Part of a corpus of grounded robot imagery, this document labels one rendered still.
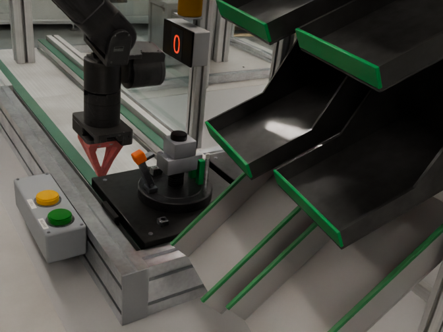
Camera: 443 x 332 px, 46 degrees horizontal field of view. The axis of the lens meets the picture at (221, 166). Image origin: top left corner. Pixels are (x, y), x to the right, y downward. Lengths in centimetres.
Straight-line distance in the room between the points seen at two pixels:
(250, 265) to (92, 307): 33
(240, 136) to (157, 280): 29
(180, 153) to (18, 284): 35
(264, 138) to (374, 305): 24
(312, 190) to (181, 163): 41
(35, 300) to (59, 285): 5
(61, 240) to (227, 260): 31
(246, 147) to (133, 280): 29
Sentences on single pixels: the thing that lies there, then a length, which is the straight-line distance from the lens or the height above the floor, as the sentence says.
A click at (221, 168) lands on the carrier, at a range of 111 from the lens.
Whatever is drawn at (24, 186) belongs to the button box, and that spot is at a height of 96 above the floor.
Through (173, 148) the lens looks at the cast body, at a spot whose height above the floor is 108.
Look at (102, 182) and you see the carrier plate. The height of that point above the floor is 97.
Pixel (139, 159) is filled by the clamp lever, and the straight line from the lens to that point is 92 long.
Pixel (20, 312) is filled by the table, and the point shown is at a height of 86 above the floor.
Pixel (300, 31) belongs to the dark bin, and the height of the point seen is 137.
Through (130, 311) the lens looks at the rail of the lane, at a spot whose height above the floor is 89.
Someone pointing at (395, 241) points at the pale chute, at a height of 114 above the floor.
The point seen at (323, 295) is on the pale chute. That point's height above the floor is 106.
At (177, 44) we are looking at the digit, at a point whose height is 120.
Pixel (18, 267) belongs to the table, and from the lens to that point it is 102.
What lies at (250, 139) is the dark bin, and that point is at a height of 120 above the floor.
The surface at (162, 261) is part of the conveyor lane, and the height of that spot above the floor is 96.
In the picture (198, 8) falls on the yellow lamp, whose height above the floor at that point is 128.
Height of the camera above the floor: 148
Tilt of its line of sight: 27 degrees down
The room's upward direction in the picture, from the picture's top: 6 degrees clockwise
